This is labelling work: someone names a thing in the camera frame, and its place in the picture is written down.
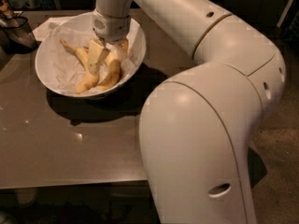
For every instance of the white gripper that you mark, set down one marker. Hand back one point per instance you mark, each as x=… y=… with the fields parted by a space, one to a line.
x=112 y=28

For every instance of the yellow banana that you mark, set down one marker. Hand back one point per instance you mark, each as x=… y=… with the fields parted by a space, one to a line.
x=89 y=80
x=113 y=72

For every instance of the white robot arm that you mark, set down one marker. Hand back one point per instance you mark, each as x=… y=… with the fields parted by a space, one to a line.
x=196 y=127

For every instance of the white bowl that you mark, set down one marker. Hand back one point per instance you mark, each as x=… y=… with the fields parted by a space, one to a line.
x=46 y=69

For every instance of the white paper liner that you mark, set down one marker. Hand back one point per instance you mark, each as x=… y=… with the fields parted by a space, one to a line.
x=62 y=62

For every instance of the white napkin on table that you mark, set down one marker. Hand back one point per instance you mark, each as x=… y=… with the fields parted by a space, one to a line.
x=44 y=29

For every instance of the black mesh basket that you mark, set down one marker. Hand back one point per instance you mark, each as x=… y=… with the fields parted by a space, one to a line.
x=20 y=37

